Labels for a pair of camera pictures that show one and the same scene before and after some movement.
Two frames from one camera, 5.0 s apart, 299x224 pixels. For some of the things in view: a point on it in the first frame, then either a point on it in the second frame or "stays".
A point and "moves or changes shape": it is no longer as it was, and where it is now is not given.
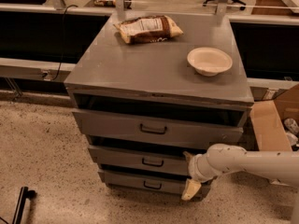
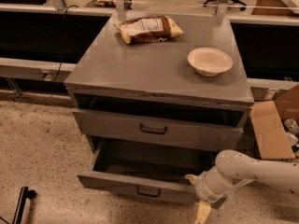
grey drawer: (161, 161) moves or changes shape
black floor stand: (21, 203) stays
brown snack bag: (148, 29) stays
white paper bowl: (208, 62) stays
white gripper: (194, 168) → (203, 187)
